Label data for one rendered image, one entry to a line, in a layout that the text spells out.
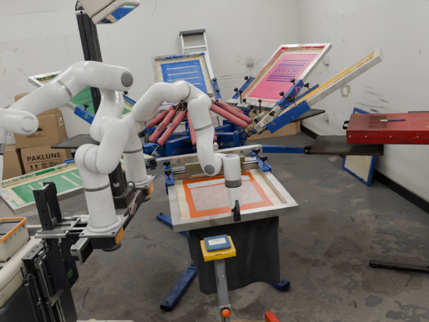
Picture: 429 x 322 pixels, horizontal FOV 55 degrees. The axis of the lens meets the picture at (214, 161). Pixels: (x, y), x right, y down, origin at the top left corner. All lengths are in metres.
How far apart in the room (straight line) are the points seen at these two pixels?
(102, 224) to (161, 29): 5.04
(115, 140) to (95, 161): 0.10
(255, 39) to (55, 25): 2.91
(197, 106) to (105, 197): 0.54
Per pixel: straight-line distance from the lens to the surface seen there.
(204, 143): 1.72
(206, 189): 2.26
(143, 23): 6.38
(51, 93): 1.42
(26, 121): 1.35
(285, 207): 1.91
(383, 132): 2.69
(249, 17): 6.56
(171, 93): 1.72
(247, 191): 2.18
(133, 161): 1.91
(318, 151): 2.80
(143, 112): 1.82
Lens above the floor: 1.81
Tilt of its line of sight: 18 degrees down
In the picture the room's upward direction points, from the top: 6 degrees counter-clockwise
